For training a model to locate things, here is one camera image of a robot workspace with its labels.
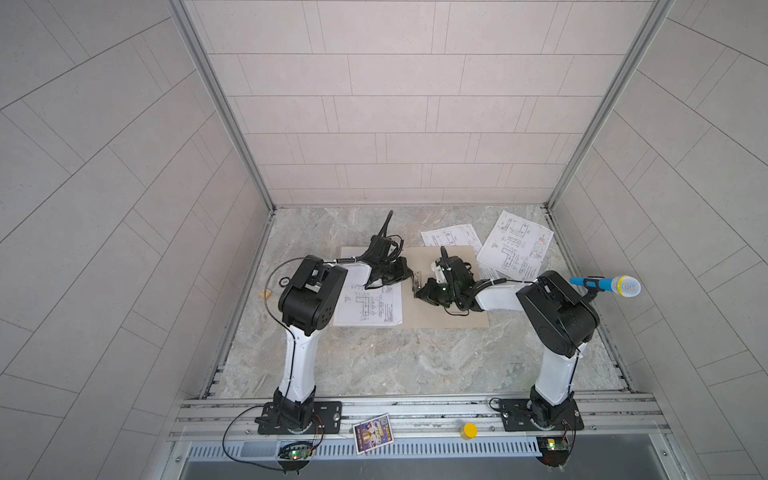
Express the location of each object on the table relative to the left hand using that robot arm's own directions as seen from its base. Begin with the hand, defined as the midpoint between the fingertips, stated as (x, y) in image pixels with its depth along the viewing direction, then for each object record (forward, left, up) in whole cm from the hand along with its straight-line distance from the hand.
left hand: (420, 269), depth 98 cm
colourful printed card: (-45, +13, +2) cm, 47 cm away
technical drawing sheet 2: (+15, -16, -1) cm, 22 cm away
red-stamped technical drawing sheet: (+10, -35, -1) cm, 36 cm away
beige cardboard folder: (-15, +1, -1) cm, 15 cm away
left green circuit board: (-49, +29, +4) cm, 57 cm away
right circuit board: (-48, -29, -1) cm, 56 cm away
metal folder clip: (-5, +1, -1) cm, 5 cm away
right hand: (-9, +2, -1) cm, 9 cm away
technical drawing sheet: (-13, +14, 0) cm, 19 cm away
